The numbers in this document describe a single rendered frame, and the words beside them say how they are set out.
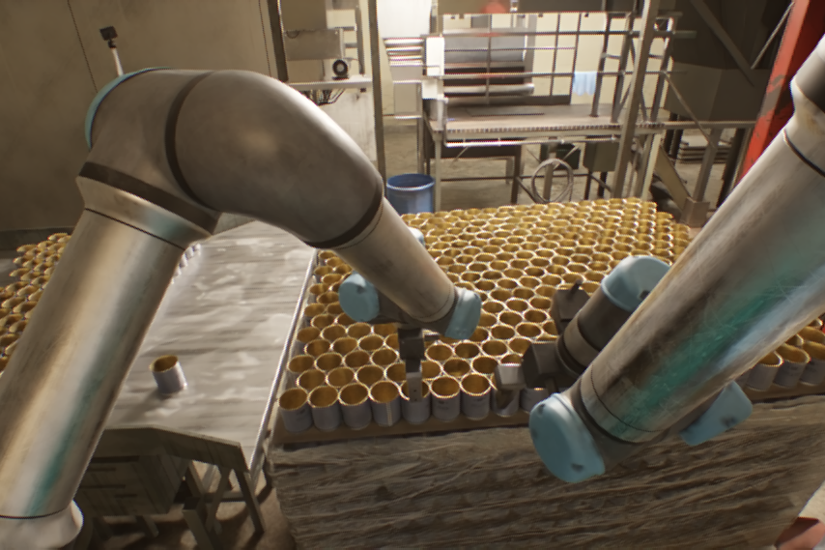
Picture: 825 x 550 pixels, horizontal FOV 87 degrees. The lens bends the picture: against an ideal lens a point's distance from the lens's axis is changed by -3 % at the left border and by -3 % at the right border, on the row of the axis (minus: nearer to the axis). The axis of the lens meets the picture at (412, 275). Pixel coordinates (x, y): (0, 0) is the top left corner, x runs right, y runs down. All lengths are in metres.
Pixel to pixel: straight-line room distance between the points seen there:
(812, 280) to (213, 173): 0.36
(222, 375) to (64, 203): 3.24
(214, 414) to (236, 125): 0.96
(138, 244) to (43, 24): 3.69
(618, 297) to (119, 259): 0.47
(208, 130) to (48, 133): 3.91
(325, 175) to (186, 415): 0.98
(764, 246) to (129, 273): 0.42
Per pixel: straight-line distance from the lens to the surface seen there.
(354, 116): 3.77
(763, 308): 0.29
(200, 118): 0.36
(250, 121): 0.35
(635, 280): 0.52
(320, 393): 1.10
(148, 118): 0.41
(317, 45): 3.28
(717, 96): 5.17
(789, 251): 0.27
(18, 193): 4.59
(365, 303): 0.69
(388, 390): 1.09
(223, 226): 2.23
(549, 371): 0.63
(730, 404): 0.52
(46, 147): 4.30
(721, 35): 5.01
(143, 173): 0.41
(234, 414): 1.22
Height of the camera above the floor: 1.90
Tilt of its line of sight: 30 degrees down
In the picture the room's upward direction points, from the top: 2 degrees counter-clockwise
